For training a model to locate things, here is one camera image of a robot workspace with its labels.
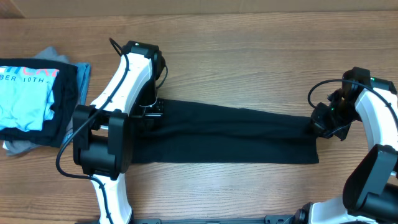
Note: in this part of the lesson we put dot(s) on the folded black printed t-shirt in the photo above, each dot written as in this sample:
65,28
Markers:
38,98

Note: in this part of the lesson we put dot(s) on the folded blue shirt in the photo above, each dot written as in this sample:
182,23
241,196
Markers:
75,92

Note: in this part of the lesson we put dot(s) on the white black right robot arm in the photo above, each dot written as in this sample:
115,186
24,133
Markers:
367,196

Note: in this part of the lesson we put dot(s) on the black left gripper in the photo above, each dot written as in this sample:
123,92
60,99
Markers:
160,110

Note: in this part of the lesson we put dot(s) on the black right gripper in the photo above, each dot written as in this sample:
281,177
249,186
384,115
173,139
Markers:
319,123

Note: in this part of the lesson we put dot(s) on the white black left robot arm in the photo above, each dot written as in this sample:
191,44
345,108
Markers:
104,131

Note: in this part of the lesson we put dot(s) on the folded grey shirt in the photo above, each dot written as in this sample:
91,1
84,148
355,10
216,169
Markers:
18,147

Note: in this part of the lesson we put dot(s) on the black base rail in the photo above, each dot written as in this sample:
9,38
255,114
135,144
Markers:
269,219

